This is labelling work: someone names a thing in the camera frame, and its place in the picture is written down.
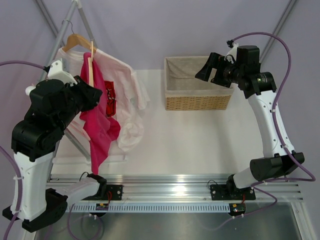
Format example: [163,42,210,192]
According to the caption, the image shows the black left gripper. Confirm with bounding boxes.
[53,75,103,132]

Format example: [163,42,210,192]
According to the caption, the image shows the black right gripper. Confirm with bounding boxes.
[195,52,244,88]

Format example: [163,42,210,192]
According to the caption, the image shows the red t shirt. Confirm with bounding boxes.
[80,61,121,175]

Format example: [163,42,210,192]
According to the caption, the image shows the light wooden hanger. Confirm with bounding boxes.
[87,40,95,87]

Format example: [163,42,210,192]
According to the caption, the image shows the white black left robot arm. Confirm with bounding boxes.
[2,76,107,233]

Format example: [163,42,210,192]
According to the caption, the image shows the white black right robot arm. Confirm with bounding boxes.
[195,45,305,200]

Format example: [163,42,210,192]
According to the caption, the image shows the white printed t shirt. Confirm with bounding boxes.
[56,48,150,152]

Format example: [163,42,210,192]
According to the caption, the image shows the brown wooden hanger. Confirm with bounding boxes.
[62,33,97,53]

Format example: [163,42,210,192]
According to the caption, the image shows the wicker basket with liner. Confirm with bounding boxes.
[164,56,234,111]

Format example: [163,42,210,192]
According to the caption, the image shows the metal clothes rack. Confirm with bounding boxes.
[34,0,96,165]

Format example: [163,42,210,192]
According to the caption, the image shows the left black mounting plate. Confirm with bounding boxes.
[83,183,124,201]

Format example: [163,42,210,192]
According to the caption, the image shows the black mounting plate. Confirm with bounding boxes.
[209,184,256,201]
[83,183,124,201]

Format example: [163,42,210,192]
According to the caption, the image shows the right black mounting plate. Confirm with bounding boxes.
[209,184,256,201]

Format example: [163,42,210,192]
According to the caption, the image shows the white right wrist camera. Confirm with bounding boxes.
[224,40,239,64]

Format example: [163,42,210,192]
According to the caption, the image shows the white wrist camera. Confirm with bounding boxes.
[47,57,77,85]
[224,40,239,64]

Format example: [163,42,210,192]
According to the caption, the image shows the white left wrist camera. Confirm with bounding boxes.
[47,57,77,85]

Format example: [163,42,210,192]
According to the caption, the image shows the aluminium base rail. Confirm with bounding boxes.
[47,174,304,203]

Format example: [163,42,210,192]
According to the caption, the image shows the white slotted cable duct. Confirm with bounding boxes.
[67,202,230,214]

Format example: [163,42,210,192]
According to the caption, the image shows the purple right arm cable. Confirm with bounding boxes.
[199,31,317,231]

